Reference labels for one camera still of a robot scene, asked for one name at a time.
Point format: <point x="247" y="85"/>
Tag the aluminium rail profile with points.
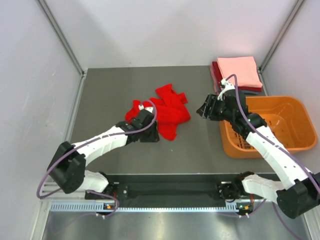
<point x="49" y="187"/>

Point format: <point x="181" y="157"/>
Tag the folded pink t shirt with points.
<point x="245" y="69"/>

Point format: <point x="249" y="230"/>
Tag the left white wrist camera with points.
<point x="147" y="108"/>

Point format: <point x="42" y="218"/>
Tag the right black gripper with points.
<point x="211" y="101"/>

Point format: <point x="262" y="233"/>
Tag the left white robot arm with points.
<point x="68" y="165"/>

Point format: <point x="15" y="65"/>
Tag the right aluminium frame post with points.
<point x="298" y="5"/>

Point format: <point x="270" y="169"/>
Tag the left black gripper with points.
<point x="153" y="137"/>

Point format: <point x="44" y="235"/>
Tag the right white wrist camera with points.
<point x="226" y="86"/>

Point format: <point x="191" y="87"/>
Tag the orange plastic basket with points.
<point x="288" y="120"/>

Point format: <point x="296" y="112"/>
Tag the aluminium frame post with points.
<point x="43" y="5"/>
<point x="298" y="5"/>

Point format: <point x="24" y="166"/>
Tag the left aluminium frame post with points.
<point x="43" y="5"/>

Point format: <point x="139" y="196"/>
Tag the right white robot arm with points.
<point x="298" y="190"/>

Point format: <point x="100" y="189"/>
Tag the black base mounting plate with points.
<point x="192" y="190"/>

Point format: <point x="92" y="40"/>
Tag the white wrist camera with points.
<point x="226" y="86"/>
<point x="147" y="108"/>

